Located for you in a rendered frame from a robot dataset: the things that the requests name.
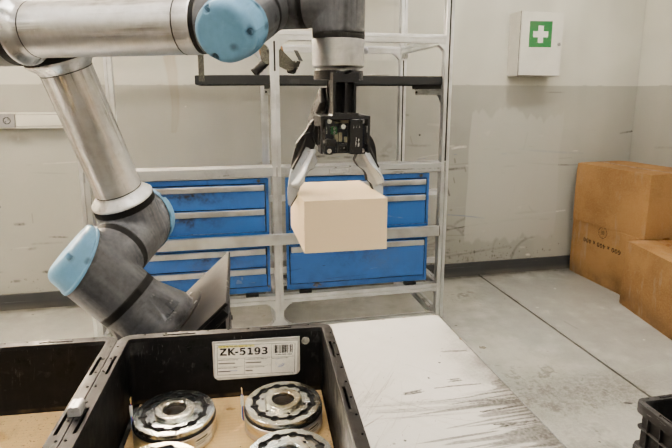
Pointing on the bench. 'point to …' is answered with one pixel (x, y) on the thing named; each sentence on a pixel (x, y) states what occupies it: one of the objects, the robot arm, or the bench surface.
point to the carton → (339, 217)
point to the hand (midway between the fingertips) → (334, 203)
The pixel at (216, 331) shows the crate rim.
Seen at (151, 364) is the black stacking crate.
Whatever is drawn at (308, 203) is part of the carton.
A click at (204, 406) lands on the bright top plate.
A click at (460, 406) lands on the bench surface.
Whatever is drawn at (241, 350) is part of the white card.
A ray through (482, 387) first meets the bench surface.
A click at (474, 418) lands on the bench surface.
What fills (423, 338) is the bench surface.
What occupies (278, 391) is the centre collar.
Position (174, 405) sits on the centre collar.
